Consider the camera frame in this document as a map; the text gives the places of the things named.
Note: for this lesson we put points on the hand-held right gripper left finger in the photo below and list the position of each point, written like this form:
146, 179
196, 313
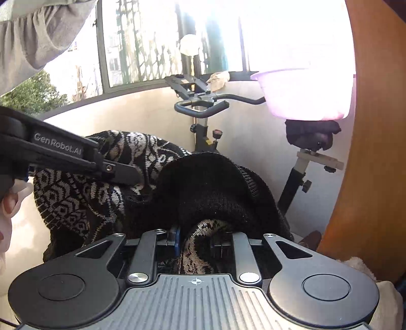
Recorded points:
176, 242

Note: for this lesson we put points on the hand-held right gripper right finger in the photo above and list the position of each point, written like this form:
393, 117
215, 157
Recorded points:
225, 246

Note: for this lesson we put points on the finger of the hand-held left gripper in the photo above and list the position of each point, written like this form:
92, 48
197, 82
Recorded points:
123, 174

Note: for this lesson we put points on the black white patterned knit sweater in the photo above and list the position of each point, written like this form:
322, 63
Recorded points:
203, 190

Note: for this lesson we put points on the person's left forearm grey sleeve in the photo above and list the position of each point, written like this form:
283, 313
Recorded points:
28, 35

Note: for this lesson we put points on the person's left hand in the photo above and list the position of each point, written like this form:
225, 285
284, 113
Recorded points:
5, 212

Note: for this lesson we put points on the dark brown object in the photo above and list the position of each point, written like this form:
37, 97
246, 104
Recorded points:
312, 239

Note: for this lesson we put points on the black exercise bike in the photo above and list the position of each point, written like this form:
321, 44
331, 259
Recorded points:
203, 108

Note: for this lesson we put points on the beige crumpled cloth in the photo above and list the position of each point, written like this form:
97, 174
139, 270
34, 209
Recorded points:
219, 80

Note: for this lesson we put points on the white fluffy cloth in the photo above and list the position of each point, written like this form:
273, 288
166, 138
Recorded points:
358, 266

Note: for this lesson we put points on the white round lamp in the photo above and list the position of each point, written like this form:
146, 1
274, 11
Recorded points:
190, 45

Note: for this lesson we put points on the pink plastic basin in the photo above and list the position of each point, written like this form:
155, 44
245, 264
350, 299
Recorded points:
304, 95

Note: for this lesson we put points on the orange wooden panel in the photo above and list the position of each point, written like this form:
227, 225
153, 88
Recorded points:
374, 158

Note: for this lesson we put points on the window frame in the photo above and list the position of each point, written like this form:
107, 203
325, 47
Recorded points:
103, 47

